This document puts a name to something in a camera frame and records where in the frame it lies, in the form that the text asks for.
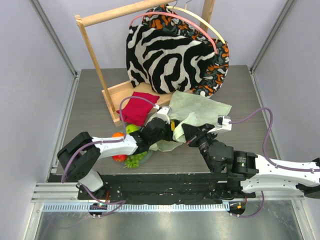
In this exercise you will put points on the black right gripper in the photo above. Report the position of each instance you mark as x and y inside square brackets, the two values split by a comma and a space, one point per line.
[194, 136]

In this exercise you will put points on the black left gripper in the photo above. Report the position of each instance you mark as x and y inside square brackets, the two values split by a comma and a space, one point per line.
[170, 137]

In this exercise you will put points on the pale green plastic bag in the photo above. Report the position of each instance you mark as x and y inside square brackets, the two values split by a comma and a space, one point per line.
[192, 109]

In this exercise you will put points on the red apple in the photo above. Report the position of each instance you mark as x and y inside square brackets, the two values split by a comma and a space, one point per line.
[120, 158]

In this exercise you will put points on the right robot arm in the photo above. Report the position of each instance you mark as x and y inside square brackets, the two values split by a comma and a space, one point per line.
[249, 172]

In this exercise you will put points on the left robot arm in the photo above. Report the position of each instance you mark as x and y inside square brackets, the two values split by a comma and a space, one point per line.
[78, 157]

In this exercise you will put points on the red folded cloth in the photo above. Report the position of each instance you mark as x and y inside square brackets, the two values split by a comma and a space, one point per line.
[136, 110]

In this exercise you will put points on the green apple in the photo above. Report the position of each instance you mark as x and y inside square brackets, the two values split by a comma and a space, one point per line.
[130, 128]

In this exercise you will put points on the grey blue plate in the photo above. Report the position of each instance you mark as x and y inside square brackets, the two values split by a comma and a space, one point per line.
[147, 157]

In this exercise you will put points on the green grape bunch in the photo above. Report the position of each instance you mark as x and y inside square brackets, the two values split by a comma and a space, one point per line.
[133, 161]

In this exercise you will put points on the orange fruit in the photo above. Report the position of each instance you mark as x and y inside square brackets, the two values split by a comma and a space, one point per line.
[118, 134]

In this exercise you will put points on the wooden clothes rack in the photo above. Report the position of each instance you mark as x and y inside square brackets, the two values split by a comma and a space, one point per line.
[113, 95]

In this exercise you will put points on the zebra pattern garment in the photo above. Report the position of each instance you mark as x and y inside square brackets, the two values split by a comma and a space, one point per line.
[166, 61]

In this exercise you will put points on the pink clothes hanger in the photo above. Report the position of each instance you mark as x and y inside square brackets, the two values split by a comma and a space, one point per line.
[163, 17]

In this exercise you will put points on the cream clothes hanger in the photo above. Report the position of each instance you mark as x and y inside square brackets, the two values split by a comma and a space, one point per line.
[205, 17]

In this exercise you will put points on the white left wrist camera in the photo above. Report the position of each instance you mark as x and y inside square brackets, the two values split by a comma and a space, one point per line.
[164, 113]

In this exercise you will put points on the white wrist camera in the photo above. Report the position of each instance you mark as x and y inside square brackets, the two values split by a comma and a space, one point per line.
[164, 113]
[223, 122]

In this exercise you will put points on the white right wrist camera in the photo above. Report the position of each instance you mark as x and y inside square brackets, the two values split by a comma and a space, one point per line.
[223, 122]

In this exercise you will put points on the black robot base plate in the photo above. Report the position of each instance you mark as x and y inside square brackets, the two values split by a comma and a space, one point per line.
[170, 189]

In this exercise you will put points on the white slotted cable duct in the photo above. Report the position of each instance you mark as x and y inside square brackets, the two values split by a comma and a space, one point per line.
[96, 207]

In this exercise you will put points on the aluminium frame rail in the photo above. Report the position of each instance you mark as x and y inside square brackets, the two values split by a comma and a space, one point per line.
[53, 35]

